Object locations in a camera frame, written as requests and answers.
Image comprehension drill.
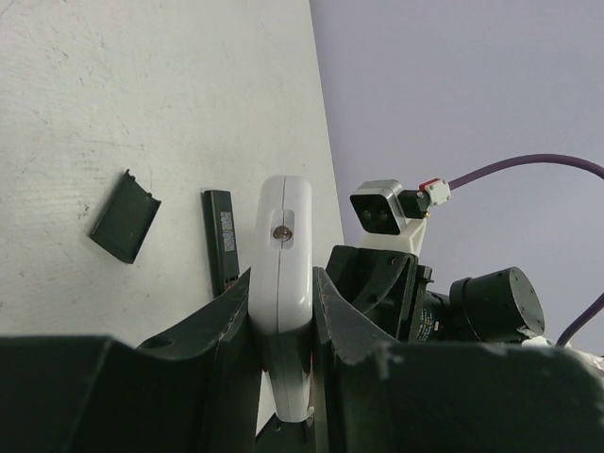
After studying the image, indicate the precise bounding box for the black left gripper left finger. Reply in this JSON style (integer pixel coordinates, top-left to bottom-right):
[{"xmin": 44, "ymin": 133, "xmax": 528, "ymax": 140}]
[{"xmin": 1, "ymin": 275, "xmax": 261, "ymax": 452}]

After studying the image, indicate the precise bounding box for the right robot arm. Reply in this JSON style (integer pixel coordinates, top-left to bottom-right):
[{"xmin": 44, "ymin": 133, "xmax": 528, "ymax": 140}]
[{"xmin": 327, "ymin": 245, "xmax": 552, "ymax": 373}]

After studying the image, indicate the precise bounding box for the black remote control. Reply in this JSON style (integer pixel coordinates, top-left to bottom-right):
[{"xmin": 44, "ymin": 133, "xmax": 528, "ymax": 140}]
[{"xmin": 201, "ymin": 190, "xmax": 240, "ymax": 298}]

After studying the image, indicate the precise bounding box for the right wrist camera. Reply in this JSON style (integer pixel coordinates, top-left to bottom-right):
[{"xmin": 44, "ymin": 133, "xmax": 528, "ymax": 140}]
[{"xmin": 350, "ymin": 178, "xmax": 451, "ymax": 257}]

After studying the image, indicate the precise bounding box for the black battery cover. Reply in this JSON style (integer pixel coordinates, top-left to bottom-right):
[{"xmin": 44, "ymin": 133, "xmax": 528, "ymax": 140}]
[{"xmin": 89, "ymin": 169, "xmax": 161, "ymax": 264}]

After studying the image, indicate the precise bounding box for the white remote control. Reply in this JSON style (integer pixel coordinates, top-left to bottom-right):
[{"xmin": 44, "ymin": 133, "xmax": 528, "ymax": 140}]
[{"xmin": 248, "ymin": 176, "xmax": 313, "ymax": 423}]

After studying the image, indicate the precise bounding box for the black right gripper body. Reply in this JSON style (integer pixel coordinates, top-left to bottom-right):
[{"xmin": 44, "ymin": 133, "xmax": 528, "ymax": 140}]
[{"xmin": 327, "ymin": 245, "xmax": 453, "ymax": 343}]

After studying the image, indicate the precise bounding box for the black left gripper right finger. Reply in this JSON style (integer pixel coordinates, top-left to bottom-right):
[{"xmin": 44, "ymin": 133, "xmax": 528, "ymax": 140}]
[{"xmin": 313, "ymin": 268, "xmax": 603, "ymax": 452}]

